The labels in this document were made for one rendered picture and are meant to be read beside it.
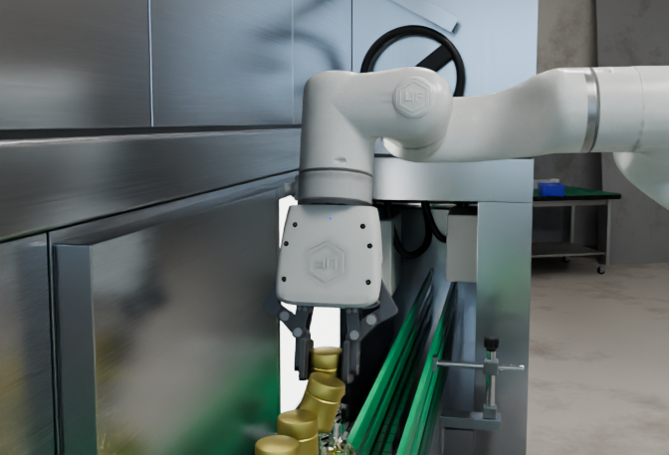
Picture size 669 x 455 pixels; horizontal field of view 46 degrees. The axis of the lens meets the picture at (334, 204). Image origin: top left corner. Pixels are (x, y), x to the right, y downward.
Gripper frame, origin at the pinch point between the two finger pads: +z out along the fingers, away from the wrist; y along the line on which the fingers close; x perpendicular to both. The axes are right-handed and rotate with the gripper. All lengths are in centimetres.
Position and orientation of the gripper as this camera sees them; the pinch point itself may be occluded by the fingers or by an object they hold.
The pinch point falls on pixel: (327, 360)
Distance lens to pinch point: 79.0
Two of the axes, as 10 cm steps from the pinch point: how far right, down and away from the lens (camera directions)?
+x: 1.8, 1.6, 9.7
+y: 9.8, 0.2, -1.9
